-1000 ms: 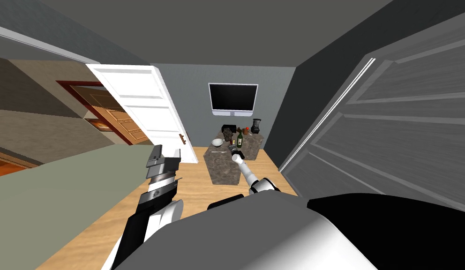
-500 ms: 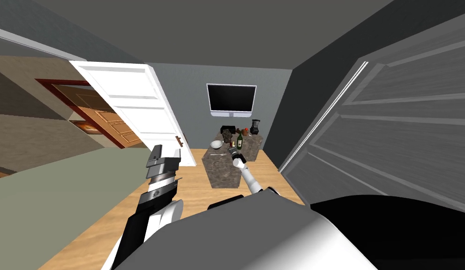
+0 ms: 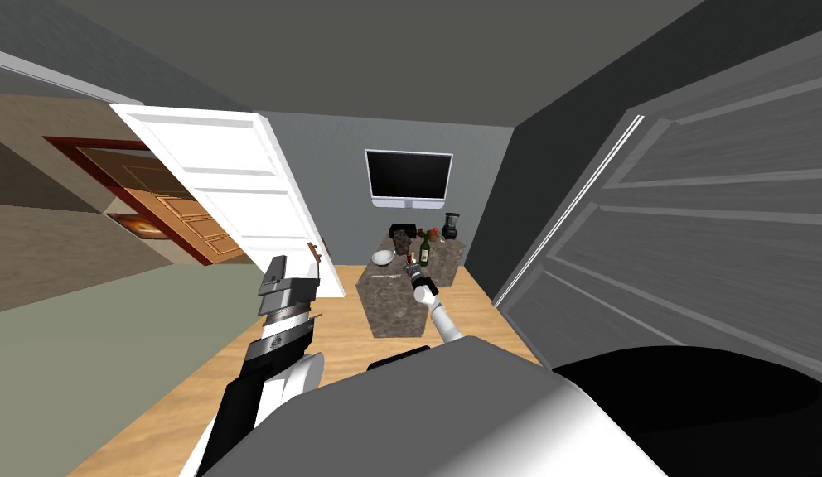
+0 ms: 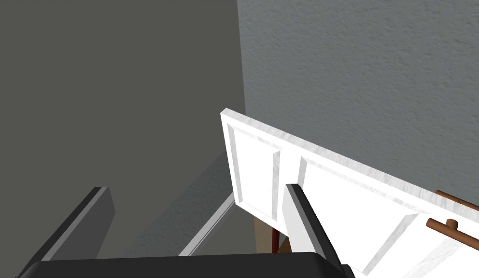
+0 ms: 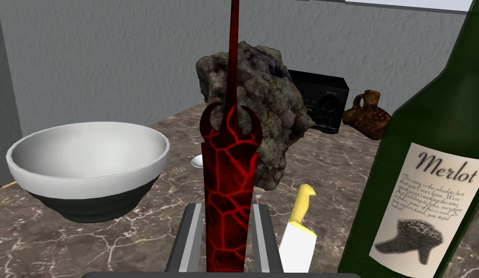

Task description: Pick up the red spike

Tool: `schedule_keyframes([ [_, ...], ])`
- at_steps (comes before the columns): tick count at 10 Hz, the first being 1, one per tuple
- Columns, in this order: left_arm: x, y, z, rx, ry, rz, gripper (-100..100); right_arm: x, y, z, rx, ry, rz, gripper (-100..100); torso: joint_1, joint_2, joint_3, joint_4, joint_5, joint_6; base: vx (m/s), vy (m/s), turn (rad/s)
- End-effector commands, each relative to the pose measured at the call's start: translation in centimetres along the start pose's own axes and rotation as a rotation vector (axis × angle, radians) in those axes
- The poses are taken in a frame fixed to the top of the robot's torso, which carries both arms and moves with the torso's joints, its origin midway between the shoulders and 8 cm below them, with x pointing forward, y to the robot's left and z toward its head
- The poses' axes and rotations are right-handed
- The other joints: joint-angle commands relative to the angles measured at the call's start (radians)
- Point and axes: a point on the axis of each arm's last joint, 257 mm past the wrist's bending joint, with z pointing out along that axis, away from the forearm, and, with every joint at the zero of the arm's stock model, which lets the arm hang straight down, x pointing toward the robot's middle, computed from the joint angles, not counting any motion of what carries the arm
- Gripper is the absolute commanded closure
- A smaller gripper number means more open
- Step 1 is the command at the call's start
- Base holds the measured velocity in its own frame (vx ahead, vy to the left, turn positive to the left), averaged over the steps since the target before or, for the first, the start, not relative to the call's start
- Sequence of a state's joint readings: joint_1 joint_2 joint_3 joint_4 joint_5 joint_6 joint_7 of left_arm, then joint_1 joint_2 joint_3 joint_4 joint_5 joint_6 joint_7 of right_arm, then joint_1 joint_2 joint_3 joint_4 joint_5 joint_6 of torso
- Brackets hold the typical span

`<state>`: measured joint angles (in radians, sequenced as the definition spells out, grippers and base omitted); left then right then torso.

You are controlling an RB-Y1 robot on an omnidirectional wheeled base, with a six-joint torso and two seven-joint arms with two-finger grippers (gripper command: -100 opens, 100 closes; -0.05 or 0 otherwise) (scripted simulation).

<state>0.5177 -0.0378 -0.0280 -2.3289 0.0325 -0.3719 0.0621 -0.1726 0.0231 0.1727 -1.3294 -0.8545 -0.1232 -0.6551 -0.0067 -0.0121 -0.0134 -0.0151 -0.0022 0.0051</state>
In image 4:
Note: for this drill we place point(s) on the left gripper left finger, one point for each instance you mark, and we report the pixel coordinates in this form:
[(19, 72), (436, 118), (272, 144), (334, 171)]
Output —
[(83, 227)]

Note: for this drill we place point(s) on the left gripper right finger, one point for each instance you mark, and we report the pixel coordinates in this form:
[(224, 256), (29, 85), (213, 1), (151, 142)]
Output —
[(305, 227)]

